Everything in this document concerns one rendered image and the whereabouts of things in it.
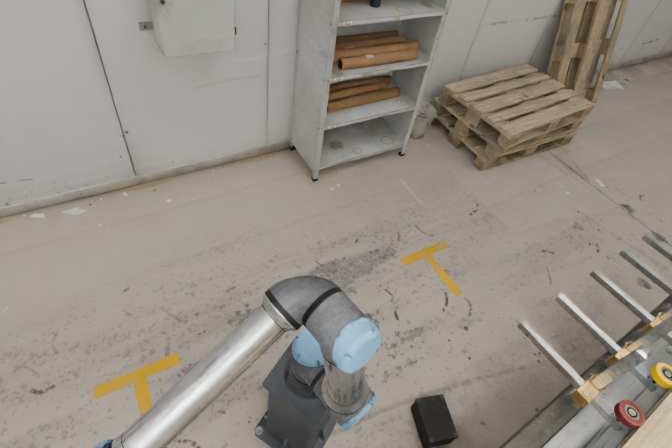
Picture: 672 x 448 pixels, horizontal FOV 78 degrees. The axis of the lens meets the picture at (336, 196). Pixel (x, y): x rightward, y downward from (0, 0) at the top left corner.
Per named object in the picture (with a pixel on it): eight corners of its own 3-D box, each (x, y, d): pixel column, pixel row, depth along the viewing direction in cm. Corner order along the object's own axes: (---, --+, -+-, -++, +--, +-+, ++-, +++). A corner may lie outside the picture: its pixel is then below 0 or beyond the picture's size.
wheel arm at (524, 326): (515, 327, 165) (520, 322, 162) (521, 323, 167) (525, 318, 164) (613, 431, 141) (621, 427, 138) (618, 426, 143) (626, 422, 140)
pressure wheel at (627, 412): (621, 414, 145) (642, 403, 137) (626, 439, 139) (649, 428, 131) (598, 407, 146) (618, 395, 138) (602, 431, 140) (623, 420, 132)
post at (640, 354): (559, 402, 163) (637, 348, 129) (564, 397, 164) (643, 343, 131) (567, 410, 161) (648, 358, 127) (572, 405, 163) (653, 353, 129)
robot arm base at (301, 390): (273, 381, 157) (274, 370, 150) (301, 341, 169) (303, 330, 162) (315, 410, 152) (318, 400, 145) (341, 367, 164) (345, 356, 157)
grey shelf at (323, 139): (289, 148, 350) (301, -60, 241) (376, 126, 388) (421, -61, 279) (313, 181, 324) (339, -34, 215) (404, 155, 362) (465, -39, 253)
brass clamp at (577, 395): (567, 393, 149) (575, 388, 145) (588, 374, 155) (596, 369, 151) (582, 409, 145) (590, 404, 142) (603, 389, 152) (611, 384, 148)
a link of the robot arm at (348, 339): (346, 366, 152) (345, 272, 93) (379, 405, 144) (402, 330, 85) (313, 395, 147) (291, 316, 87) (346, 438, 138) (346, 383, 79)
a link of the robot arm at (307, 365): (313, 336, 161) (317, 313, 149) (342, 370, 153) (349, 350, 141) (281, 360, 153) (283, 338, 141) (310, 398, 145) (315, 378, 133)
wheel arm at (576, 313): (553, 300, 176) (558, 295, 173) (557, 297, 178) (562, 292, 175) (649, 393, 153) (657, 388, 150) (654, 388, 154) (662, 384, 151)
